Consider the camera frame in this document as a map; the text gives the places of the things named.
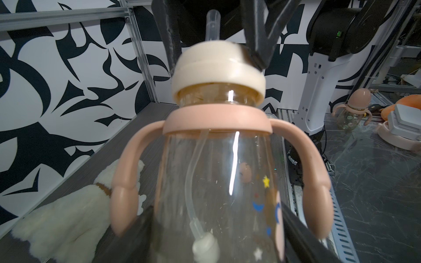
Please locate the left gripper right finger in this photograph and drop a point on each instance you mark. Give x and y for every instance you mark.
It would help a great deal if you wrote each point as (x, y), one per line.
(301, 246)

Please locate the assembled pink baby bottle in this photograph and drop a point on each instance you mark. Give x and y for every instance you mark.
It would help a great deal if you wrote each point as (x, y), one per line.
(354, 110)

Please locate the clear baby bottle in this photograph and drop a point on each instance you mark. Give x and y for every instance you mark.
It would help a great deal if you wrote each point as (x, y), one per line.
(216, 199)

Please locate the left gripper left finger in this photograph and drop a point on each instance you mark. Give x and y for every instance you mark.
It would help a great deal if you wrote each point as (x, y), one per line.
(133, 246)

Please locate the cream lid with straw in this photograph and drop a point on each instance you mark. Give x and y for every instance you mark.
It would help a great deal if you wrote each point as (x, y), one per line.
(216, 106)

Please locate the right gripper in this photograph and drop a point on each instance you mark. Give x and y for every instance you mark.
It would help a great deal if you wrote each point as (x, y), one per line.
(185, 23)

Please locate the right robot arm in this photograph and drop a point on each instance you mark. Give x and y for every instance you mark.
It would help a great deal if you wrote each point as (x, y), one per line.
(233, 42)

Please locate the white plush dog toy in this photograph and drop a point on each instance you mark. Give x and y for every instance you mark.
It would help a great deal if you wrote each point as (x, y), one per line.
(69, 229)

